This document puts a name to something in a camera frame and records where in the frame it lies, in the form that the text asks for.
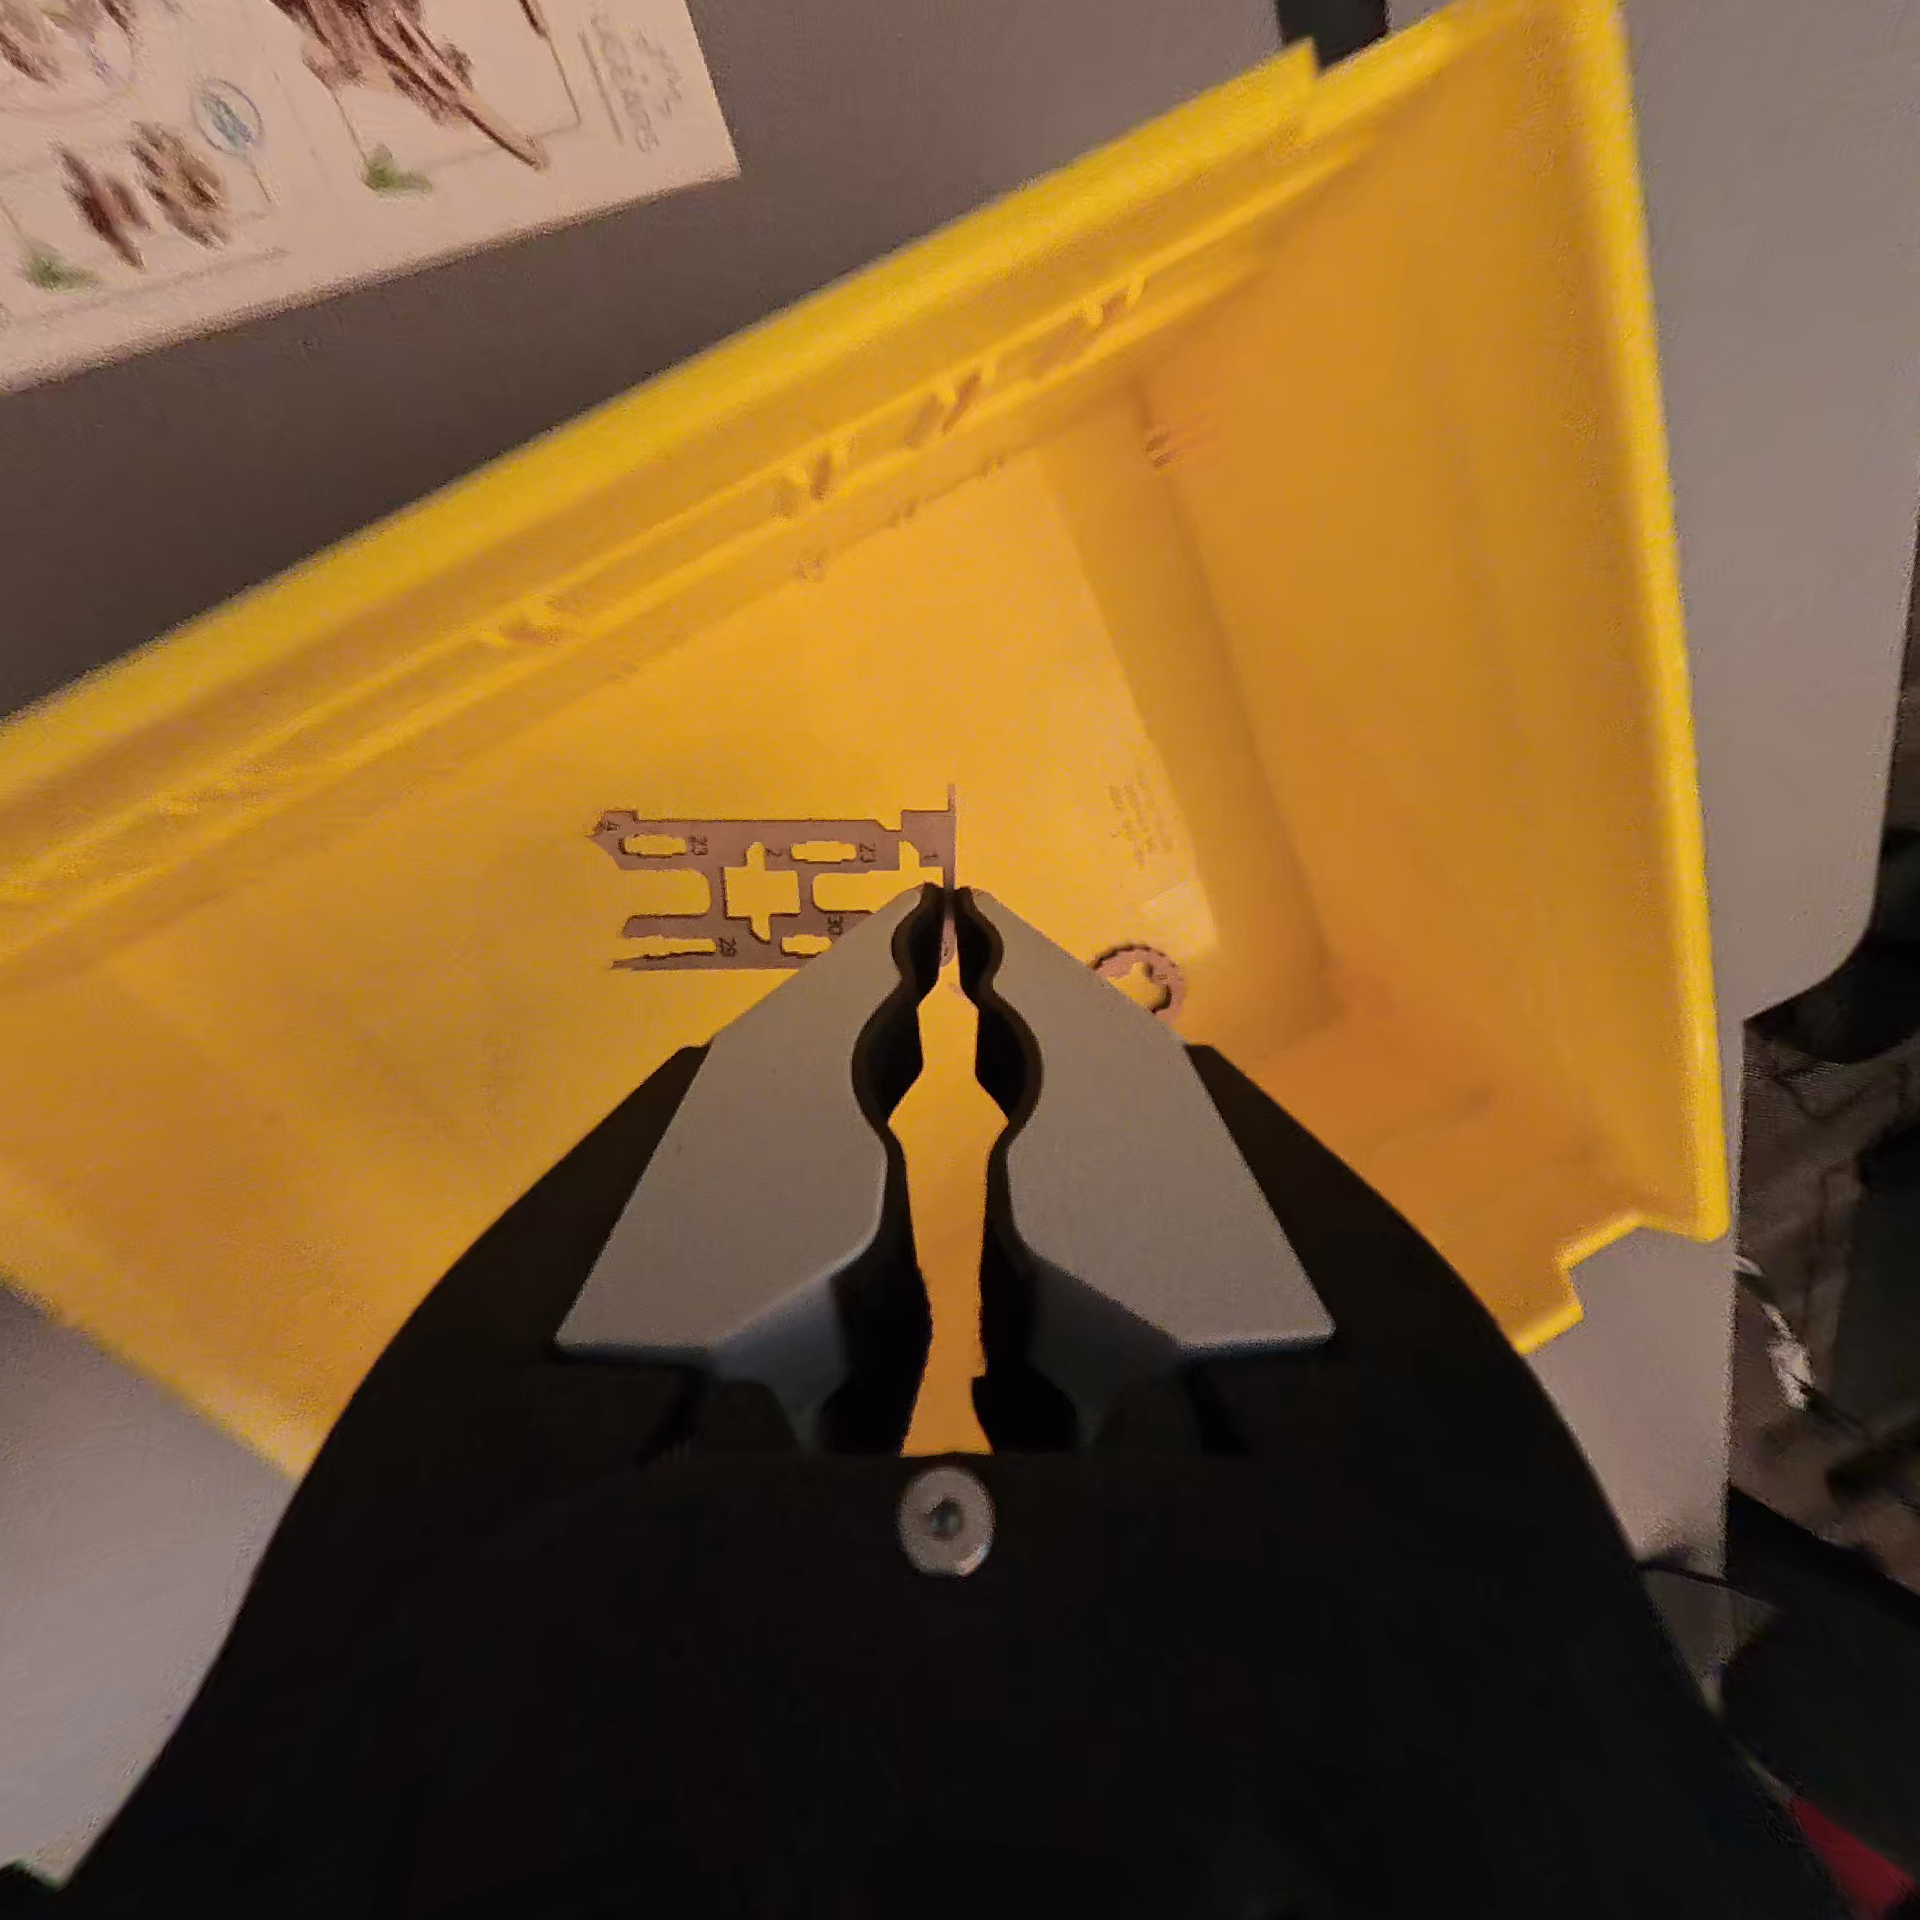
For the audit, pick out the illustrated instruction booklet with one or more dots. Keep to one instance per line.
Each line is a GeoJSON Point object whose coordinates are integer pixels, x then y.
{"type": "Point", "coordinates": [450, 181]}

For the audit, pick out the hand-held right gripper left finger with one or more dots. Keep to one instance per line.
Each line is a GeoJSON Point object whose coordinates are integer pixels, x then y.
{"type": "Point", "coordinates": [735, 1200]}

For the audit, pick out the wooden sheet offcut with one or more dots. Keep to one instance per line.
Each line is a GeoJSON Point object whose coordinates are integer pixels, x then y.
{"type": "Point", "coordinates": [914, 850]}

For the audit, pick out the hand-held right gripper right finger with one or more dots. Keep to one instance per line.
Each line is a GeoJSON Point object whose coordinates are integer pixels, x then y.
{"type": "Point", "coordinates": [1155, 1200]}

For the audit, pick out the yellow plastic bin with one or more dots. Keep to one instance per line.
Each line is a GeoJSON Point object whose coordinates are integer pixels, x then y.
{"type": "Point", "coordinates": [1425, 599]}

